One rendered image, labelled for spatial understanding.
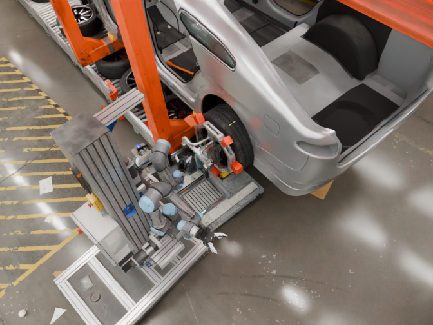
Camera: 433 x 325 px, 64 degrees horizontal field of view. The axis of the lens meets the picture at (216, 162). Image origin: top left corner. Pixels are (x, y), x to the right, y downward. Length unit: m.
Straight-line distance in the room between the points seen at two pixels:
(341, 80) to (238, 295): 2.45
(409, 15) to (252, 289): 3.01
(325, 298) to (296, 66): 2.35
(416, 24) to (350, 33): 2.96
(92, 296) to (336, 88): 3.16
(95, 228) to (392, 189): 3.23
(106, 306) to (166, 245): 0.88
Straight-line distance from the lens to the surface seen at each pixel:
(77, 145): 2.07
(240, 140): 3.11
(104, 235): 2.65
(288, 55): 4.04
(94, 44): 5.08
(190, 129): 3.78
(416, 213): 4.40
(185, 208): 2.58
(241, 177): 3.90
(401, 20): 1.02
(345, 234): 4.00
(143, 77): 3.01
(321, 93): 3.80
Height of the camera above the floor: 3.51
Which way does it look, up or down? 55 degrees down
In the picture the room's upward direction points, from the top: 5 degrees counter-clockwise
